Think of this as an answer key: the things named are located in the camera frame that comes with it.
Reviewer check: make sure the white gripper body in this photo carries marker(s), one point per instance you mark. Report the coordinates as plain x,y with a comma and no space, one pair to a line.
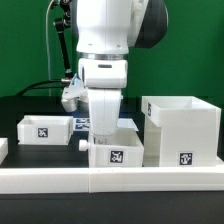
104,107

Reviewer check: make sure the white front drawer box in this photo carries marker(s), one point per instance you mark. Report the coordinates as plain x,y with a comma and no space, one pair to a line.
122,149

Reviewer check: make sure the white drawer box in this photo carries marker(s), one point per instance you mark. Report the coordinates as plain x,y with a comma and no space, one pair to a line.
45,130
122,149

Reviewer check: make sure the white drawer cabinet frame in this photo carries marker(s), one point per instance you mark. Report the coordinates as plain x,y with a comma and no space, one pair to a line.
180,131

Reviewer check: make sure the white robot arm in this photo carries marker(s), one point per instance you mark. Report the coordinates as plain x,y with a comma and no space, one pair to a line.
106,30

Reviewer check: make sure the white rear drawer box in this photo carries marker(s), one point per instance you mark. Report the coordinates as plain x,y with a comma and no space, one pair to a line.
45,130

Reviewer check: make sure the fiducial marker sheet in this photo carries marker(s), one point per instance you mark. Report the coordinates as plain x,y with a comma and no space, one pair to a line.
83,124

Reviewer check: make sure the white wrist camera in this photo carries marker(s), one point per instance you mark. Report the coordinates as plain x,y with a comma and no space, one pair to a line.
72,93

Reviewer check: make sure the white left border rail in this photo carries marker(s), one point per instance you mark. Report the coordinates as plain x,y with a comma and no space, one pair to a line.
3,149

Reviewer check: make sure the white border rail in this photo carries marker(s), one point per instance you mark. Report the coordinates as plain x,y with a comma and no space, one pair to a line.
3,149
92,180

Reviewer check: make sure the white front border rail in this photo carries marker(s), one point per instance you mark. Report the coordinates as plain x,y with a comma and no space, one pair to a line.
92,180

